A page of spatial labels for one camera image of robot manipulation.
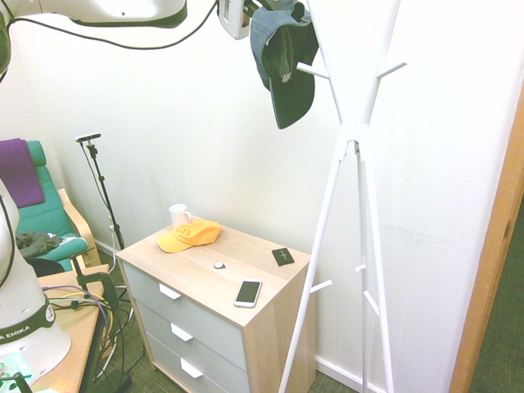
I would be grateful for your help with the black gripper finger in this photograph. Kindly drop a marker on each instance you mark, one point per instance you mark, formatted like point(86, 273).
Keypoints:
point(301, 13)

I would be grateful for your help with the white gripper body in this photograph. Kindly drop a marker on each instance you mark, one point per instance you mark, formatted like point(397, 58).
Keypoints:
point(232, 16)

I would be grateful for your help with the blue denim cap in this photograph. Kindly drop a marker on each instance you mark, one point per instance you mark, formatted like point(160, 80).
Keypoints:
point(292, 94)

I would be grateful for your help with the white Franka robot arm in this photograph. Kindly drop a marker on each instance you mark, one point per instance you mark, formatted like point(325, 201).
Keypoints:
point(123, 10)

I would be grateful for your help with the orange baseball cap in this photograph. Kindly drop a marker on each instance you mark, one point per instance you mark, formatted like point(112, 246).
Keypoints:
point(190, 237)

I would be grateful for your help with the white coat rack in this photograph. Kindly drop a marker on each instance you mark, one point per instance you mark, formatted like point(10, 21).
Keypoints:
point(350, 82)

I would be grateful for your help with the white ceramic mug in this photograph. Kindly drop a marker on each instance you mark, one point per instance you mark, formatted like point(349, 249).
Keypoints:
point(178, 215)

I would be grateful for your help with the small white round disc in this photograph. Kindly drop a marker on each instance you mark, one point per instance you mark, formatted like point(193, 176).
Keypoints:
point(219, 265)

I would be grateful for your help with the purple cloth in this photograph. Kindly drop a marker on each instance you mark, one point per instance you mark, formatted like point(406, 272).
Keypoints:
point(20, 172)

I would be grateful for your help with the green wooden armchair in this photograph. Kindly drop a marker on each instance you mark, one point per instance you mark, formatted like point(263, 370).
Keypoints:
point(45, 217)

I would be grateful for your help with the white smartphone black screen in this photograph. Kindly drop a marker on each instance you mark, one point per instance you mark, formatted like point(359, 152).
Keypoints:
point(248, 292)

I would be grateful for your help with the dark green table clamp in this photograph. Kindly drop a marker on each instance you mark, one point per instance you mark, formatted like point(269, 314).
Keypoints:
point(107, 286)

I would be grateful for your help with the dark crumpled garment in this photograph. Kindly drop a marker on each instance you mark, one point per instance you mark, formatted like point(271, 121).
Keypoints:
point(37, 242)

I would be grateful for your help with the grey dresser drawer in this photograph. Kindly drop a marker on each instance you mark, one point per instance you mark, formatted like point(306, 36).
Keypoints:
point(163, 360)
point(213, 360)
point(204, 319)

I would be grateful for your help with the light wood dresser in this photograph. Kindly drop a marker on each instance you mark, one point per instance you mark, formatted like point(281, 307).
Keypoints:
point(278, 323)

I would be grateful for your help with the orange sticky note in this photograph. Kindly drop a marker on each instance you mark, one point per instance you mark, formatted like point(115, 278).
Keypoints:
point(63, 386)

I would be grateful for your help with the grey bar camera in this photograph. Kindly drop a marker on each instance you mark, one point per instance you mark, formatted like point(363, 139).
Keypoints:
point(88, 137)

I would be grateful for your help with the black camera tripod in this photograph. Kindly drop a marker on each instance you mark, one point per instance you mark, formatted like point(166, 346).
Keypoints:
point(105, 196)

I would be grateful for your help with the wooden door frame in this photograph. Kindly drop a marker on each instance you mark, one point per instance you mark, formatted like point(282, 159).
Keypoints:
point(483, 266)

